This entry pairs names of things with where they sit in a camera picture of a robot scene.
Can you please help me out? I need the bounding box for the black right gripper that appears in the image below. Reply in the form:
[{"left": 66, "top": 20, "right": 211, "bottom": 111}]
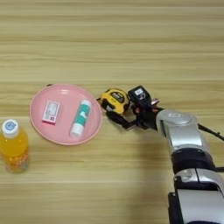
[{"left": 105, "top": 98, "right": 161, "bottom": 131}]

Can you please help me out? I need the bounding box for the small pink white box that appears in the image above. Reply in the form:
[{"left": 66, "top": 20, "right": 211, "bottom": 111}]
[{"left": 41, "top": 101, "right": 61, "bottom": 126}]

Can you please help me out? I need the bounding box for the orange juice bottle white cap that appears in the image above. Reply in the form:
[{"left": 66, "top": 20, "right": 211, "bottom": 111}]
[{"left": 0, "top": 118, "right": 31, "bottom": 175}]

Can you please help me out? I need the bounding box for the pink round plate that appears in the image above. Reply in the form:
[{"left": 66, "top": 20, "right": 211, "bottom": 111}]
[{"left": 29, "top": 83, "right": 104, "bottom": 146}]

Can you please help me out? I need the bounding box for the yellow black tape measure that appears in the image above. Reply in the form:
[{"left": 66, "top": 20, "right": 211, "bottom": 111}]
[{"left": 96, "top": 87, "right": 131, "bottom": 116}]

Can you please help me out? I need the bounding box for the white green glue stick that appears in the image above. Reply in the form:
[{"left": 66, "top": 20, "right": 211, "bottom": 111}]
[{"left": 69, "top": 99, "right": 94, "bottom": 140}]

